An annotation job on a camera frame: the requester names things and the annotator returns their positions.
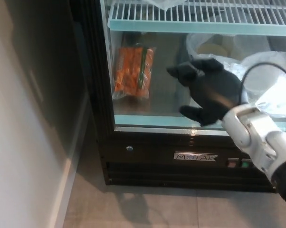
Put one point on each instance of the green rocker switch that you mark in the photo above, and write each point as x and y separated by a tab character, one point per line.
245	163

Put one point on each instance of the round silver door lock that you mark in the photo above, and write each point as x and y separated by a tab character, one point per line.
129	148

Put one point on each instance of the refrigerator shelf with teal edge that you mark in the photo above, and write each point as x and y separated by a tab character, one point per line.
145	120

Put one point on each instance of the silver Motak logo plate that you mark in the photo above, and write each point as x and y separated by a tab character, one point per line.
196	157

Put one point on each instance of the large crumpled clear plastic bag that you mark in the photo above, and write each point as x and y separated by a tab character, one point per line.
271	82

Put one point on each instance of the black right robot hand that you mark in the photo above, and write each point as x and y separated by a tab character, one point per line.
212	90

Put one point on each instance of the bag of orange carrots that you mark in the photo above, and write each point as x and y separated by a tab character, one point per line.
131	71

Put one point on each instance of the black Motak display refrigerator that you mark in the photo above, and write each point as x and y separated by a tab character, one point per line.
145	164

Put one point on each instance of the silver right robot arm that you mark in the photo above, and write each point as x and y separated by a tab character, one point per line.
254	133

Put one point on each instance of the red rocker switch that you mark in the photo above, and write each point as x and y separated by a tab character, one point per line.
233	162

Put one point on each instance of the small clear plastic bag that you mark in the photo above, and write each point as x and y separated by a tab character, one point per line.
166	3

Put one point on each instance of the plastic bag with yellow container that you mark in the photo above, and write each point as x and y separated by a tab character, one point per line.
204	40

